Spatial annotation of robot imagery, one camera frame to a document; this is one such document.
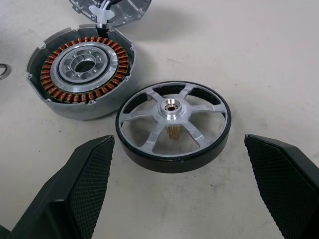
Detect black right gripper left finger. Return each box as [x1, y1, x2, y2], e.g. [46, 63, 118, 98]
[0, 135, 116, 239]

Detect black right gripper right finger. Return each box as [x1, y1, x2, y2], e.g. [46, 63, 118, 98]
[244, 133, 319, 239]

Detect silver motor housing copper windings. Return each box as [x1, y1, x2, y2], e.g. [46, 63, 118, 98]
[25, 24, 136, 121]

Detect black rotor wheel with spokes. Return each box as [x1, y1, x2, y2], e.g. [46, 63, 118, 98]
[115, 80, 231, 174]

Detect small grey round object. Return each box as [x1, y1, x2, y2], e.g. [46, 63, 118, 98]
[67, 0, 153, 27]

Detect small metal ring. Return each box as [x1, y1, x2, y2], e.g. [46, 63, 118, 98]
[0, 63, 11, 80]

